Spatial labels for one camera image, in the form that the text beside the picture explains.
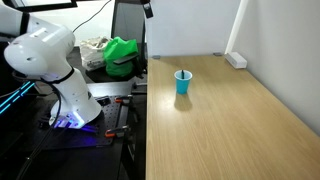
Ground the dark green pen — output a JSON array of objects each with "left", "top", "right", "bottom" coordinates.
[{"left": 181, "top": 70, "right": 185, "bottom": 79}]

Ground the white printed bag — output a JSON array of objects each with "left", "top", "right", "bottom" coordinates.
[{"left": 80, "top": 37, "right": 110, "bottom": 71}]

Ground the orange clamp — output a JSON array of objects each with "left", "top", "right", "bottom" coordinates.
[
  {"left": 114, "top": 95, "right": 133, "bottom": 103},
  {"left": 105, "top": 125, "right": 131, "bottom": 138}
]

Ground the blue plastic cup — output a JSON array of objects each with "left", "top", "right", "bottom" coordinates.
[{"left": 174, "top": 70, "right": 193, "bottom": 94}]

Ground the black office chair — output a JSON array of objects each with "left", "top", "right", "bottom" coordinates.
[{"left": 86, "top": 0, "right": 147, "bottom": 82}]

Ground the orange clamp rear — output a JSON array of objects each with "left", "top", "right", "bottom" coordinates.
[{"left": 114, "top": 95, "right": 133, "bottom": 103}]

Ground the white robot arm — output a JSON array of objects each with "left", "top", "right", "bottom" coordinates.
[{"left": 0, "top": 4, "right": 101, "bottom": 129}]

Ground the cyan lit computer case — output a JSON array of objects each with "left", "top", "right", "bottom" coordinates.
[{"left": 0, "top": 81, "right": 35, "bottom": 114}]

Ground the green plastic bag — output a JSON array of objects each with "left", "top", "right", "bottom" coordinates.
[{"left": 103, "top": 37, "right": 138, "bottom": 77}]

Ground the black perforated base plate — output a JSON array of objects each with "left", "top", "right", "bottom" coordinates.
[{"left": 43, "top": 103, "right": 128, "bottom": 150}]

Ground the orange clamp front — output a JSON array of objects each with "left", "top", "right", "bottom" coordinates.
[{"left": 105, "top": 125, "right": 131, "bottom": 138}]

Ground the white box on table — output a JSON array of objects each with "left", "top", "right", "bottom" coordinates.
[{"left": 225, "top": 52, "right": 247, "bottom": 69}]

